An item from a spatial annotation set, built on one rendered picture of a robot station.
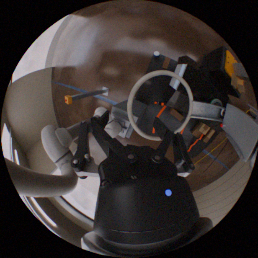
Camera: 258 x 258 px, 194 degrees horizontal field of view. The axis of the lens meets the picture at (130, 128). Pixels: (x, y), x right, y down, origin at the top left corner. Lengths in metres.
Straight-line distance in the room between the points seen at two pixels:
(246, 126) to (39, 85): 6.78
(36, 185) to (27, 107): 6.25
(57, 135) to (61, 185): 0.30
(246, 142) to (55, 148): 1.04
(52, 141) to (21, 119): 6.22
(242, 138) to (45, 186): 0.83
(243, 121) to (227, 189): 5.08
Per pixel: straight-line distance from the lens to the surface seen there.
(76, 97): 1.49
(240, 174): 5.54
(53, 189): 0.21
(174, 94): 0.92
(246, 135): 0.66
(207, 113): 0.76
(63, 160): 0.45
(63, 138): 0.48
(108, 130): 0.81
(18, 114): 6.51
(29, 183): 0.17
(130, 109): 0.44
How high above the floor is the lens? 1.66
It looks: 53 degrees down
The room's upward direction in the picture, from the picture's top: 144 degrees counter-clockwise
